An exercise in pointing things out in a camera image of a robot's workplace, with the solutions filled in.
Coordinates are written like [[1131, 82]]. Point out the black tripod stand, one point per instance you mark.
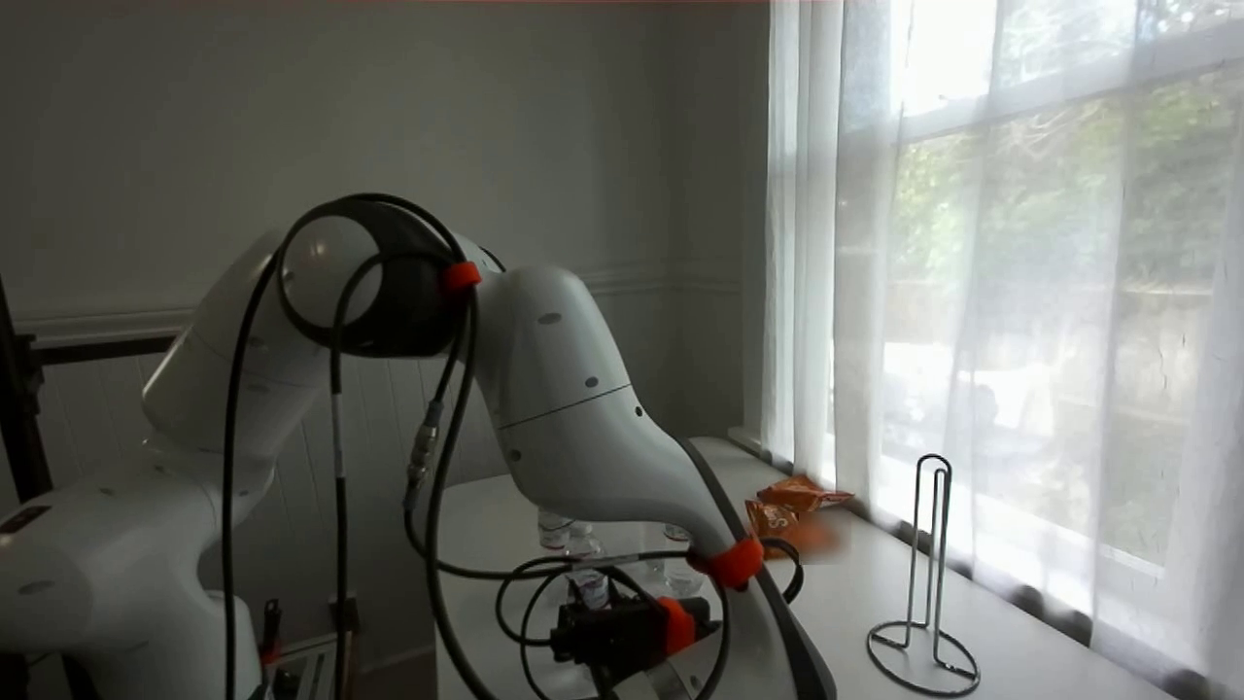
[[22, 414]]

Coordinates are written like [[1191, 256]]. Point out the white framed window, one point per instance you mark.
[[1073, 81]]

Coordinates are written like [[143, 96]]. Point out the sheer white curtain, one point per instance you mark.
[[1037, 326]]

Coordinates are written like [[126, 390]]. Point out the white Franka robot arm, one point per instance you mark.
[[568, 390]]

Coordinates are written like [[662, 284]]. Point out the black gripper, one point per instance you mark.
[[667, 679]]

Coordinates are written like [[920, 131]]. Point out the black wrist camera orange mount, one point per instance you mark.
[[608, 635]]

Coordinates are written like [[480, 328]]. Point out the wall power outlet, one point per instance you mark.
[[342, 612]]

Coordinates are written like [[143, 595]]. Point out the orange chip bag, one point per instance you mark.
[[804, 530], [806, 493]]

